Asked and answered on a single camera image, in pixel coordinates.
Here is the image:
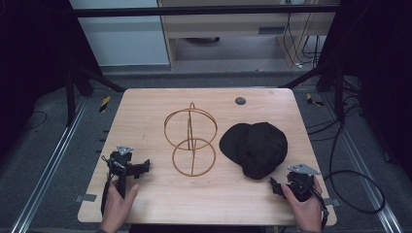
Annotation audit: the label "person's left hand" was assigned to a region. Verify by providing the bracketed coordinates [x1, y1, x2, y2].
[99, 179, 140, 233]

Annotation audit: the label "gold wire hat stand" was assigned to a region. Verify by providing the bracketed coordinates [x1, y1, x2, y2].
[163, 102, 219, 178]

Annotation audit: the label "person's right hand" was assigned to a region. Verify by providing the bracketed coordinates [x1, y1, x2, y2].
[280, 177, 325, 233]

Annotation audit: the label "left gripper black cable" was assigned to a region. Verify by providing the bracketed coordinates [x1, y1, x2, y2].
[100, 154, 115, 217]

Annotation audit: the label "thin black floor cable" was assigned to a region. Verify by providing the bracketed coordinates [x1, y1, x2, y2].
[19, 110, 49, 133]

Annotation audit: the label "black cap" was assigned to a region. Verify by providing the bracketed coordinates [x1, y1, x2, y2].
[219, 121, 289, 181]

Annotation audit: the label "light wooden desk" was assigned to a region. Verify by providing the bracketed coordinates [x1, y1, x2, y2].
[156, 0, 341, 71]

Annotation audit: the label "long black floor cable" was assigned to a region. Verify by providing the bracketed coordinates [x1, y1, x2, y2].
[305, 96, 387, 216]

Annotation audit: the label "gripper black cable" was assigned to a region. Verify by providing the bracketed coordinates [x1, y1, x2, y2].
[100, 154, 115, 217]
[299, 179, 330, 231]

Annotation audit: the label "white cabinet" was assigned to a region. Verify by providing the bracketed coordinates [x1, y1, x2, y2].
[68, 0, 171, 68]

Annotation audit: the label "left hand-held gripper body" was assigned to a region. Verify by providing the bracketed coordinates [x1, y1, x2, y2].
[107, 144, 138, 199]

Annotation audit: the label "yellow black striped tape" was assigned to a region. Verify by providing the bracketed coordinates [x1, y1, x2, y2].
[305, 92, 325, 108]
[98, 95, 112, 114]

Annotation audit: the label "black metal frame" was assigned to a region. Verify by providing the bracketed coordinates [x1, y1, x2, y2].
[63, 4, 345, 127]

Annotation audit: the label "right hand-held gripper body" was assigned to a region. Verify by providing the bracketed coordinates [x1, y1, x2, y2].
[286, 163, 322, 203]

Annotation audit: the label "hanging black desk cables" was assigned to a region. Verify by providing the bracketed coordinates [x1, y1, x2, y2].
[282, 12, 323, 70]

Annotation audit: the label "aluminium floor rail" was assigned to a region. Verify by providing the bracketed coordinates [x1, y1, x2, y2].
[9, 96, 90, 233]
[320, 93, 404, 233]

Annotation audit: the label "grey tape strip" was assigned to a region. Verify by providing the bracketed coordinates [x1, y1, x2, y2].
[75, 193, 98, 204]
[323, 197, 342, 208]

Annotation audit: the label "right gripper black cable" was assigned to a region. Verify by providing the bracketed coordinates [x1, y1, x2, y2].
[299, 179, 330, 231]

